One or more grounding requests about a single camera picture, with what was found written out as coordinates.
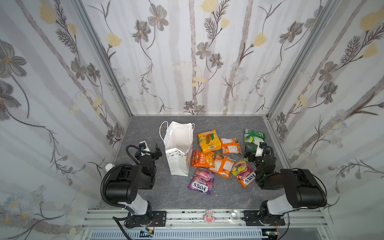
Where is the white cartoon paper bag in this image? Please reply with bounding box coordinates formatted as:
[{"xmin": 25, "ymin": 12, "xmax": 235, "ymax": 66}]
[{"xmin": 159, "ymin": 121, "xmax": 195, "ymax": 177}]

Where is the yellow mango candy bag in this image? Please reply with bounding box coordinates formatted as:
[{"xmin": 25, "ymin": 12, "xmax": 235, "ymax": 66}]
[{"xmin": 198, "ymin": 130, "xmax": 222, "ymax": 153}]

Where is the purple Fox's candy bag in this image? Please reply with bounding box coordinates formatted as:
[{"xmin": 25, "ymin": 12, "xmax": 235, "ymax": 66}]
[{"xmin": 188, "ymin": 167, "xmax": 215, "ymax": 195}]

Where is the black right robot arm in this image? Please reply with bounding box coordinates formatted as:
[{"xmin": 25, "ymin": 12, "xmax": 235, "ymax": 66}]
[{"xmin": 243, "ymin": 146, "xmax": 327, "ymax": 227}]

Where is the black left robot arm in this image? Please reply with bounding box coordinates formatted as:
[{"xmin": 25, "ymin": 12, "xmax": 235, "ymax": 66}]
[{"xmin": 100, "ymin": 141, "xmax": 163, "ymax": 231}]

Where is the orange green Fox's candy bag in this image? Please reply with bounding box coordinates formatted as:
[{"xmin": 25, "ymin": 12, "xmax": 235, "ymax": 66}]
[{"xmin": 232, "ymin": 158, "xmax": 256, "ymax": 188}]

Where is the green snack packet lower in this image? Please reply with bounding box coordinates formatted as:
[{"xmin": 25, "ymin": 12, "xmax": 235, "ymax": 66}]
[{"xmin": 245, "ymin": 145, "xmax": 258, "ymax": 153}]

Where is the green snack packet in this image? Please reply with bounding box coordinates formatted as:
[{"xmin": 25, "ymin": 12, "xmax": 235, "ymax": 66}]
[
  {"xmin": 245, "ymin": 145, "xmax": 258, "ymax": 153},
  {"xmin": 244, "ymin": 129, "xmax": 265, "ymax": 146}
]

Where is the green snack packet upper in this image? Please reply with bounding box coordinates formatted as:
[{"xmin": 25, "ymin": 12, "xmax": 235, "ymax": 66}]
[{"xmin": 244, "ymin": 129, "xmax": 265, "ymax": 146}]

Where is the orange snack packet back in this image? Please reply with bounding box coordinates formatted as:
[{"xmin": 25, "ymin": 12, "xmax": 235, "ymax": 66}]
[{"xmin": 220, "ymin": 138, "xmax": 243, "ymax": 155}]

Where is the orange white snack packet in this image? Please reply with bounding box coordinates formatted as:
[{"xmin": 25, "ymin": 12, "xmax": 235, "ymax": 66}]
[{"xmin": 208, "ymin": 153, "xmax": 236, "ymax": 179}]

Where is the white cup at left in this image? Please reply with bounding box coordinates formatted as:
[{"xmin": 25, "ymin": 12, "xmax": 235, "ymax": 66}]
[{"xmin": 105, "ymin": 164, "xmax": 115, "ymax": 172}]

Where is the orange red snack packet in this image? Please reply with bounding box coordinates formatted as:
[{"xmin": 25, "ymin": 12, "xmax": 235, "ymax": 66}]
[{"xmin": 192, "ymin": 150, "xmax": 215, "ymax": 168}]

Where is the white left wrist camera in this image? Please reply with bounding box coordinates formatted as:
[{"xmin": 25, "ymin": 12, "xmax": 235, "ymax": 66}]
[{"xmin": 139, "ymin": 141, "xmax": 150, "ymax": 155}]

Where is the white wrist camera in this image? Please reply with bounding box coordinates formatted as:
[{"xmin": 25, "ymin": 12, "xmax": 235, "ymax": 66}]
[
  {"xmin": 139, "ymin": 141, "xmax": 150, "ymax": 155},
  {"xmin": 255, "ymin": 142, "xmax": 267, "ymax": 157}
]

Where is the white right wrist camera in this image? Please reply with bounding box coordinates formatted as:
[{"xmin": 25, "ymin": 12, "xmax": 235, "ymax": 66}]
[{"xmin": 255, "ymin": 142, "xmax": 267, "ymax": 157}]

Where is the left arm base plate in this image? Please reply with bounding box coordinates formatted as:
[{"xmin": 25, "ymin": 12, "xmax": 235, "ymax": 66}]
[{"xmin": 124, "ymin": 210, "xmax": 167, "ymax": 229}]

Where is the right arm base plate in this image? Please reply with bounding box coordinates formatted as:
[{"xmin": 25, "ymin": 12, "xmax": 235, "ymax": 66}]
[{"xmin": 241, "ymin": 210, "xmax": 286, "ymax": 227}]

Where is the aluminium front rail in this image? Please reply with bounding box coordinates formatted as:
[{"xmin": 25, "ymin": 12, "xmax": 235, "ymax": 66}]
[{"xmin": 80, "ymin": 208, "xmax": 328, "ymax": 230}]

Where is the white slotted cable duct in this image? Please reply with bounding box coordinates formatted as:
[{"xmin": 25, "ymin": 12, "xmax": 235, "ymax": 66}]
[{"xmin": 89, "ymin": 229, "xmax": 268, "ymax": 240}]

